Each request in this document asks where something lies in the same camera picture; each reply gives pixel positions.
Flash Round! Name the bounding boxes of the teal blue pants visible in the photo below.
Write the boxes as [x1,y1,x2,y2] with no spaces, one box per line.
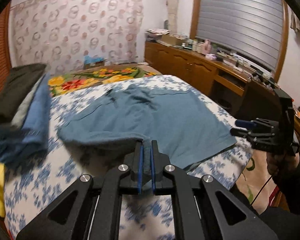
[57,85,236,171]

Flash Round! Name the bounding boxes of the person's right hand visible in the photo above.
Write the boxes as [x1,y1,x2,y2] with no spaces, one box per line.
[266,152,300,176]

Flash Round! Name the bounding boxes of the brown wooden sideboard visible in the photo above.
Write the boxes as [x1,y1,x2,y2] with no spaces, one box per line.
[144,40,300,140]

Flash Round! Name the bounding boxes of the pink bottle on sideboard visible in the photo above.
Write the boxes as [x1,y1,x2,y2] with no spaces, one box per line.
[201,39,211,55]

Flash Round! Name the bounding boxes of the colourful floral blanket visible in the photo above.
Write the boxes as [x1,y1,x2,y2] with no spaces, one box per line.
[48,63,161,97]

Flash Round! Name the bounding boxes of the grey window blind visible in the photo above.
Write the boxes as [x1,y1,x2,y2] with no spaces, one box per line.
[196,0,283,70]

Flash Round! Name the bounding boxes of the cardboard box with blue cloth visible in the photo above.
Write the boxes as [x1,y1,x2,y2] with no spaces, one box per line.
[83,55,105,69]

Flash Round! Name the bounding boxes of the cardboard box on sideboard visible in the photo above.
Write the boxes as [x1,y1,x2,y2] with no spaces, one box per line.
[161,34,186,46]

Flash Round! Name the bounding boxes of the blue denim folded jeans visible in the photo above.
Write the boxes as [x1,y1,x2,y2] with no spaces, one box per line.
[0,74,51,167]

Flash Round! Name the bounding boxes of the grey folded garment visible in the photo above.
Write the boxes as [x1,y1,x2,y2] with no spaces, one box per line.
[11,74,45,129]

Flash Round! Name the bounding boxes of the stack of papers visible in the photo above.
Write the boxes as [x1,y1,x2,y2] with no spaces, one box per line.
[145,29,170,41]

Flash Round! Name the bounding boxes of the black folded garment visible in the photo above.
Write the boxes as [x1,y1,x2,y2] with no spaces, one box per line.
[0,63,46,127]

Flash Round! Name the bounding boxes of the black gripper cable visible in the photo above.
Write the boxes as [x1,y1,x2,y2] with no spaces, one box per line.
[250,174,274,207]

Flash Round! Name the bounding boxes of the ring patterned sheer curtain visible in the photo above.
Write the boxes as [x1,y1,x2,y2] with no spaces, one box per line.
[9,0,143,75]

